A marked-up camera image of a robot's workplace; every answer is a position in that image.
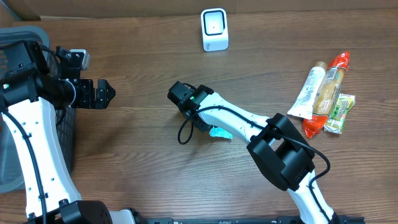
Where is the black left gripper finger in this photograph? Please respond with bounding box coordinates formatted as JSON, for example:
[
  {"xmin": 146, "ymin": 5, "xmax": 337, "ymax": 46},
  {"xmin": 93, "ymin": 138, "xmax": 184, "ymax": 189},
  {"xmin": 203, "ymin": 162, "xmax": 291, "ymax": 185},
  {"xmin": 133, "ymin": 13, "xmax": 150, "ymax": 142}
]
[
  {"xmin": 96, "ymin": 79, "xmax": 116, "ymax": 93},
  {"xmin": 95, "ymin": 90, "xmax": 116, "ymax": 109}
]

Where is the teal snack packet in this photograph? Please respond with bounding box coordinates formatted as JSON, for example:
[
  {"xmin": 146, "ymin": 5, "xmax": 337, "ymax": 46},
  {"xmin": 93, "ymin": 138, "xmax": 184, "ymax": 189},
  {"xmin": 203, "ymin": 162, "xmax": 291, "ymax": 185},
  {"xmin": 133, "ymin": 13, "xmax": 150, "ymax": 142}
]
[{"xmin": 209, "ymin": 126, "xmax": 233, "ymax": 139}]

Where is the white tube with gold cap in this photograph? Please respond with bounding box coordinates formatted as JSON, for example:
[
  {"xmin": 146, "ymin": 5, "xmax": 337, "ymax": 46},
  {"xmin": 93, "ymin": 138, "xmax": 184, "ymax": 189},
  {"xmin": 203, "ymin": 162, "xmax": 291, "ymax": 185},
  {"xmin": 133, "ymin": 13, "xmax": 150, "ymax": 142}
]
[{"xmin": 287, "ymin": 61, "xmax": 328, "ymax": 119}]

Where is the orange spaghetti packet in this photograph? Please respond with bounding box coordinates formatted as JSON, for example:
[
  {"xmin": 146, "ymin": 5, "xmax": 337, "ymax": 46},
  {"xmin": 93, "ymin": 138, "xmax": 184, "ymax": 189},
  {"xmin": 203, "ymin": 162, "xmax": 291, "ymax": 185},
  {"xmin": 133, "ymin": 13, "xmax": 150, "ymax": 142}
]
[{"xmin": 302, "ymin": 51, "xmax": 350, "ymax": 138}]

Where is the green tea packet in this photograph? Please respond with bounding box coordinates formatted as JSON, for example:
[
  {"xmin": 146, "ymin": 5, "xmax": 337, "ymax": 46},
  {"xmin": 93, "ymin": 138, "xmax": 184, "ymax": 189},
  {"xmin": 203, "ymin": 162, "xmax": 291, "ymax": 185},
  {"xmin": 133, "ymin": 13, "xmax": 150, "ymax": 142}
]
[{"xmin": 323, "ymin": 93, "xmax": 356, "ymax": 134}]

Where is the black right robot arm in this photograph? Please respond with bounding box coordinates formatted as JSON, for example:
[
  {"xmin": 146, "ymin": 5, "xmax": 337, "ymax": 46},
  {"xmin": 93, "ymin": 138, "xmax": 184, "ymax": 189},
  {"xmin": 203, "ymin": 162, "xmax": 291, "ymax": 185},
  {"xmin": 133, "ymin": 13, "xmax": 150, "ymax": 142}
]
[{"xmin": 167, "ymin": 81, "xmax": 340, "ymax": 223}]

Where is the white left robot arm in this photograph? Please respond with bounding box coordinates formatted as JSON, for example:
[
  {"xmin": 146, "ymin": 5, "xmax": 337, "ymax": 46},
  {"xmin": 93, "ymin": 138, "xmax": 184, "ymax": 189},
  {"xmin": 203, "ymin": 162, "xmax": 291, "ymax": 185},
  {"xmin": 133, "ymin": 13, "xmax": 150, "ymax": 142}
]
[{"xmin": 1, "ymin": 40, "xmax": 139, "ymax": 223}]

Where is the white barcode scanner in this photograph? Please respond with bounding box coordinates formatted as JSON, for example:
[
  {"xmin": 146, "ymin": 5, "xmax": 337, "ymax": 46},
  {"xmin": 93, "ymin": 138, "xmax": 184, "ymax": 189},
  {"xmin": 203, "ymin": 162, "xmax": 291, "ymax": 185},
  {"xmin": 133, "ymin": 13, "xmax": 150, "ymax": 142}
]
[{"xmin": 200, "ymin": 8, "xmax": 229, "ymax": 52}]

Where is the dark grey plastic basket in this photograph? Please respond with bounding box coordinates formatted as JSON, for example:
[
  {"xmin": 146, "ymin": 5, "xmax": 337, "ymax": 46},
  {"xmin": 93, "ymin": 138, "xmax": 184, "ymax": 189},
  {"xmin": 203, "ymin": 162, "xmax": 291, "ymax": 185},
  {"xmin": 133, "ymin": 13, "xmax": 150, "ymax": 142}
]
[{"xmin": 0, "ymin": 25, "xmax": 77, "ymax": 194}]

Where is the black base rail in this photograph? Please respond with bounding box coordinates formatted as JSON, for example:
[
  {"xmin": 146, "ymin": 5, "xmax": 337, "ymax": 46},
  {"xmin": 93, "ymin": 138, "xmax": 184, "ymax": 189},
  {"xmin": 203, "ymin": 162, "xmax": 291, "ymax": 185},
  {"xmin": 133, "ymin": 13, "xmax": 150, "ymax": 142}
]
[{"xmin": 146, "ymin": 216, "xmax": 366, "ymax": 224}]

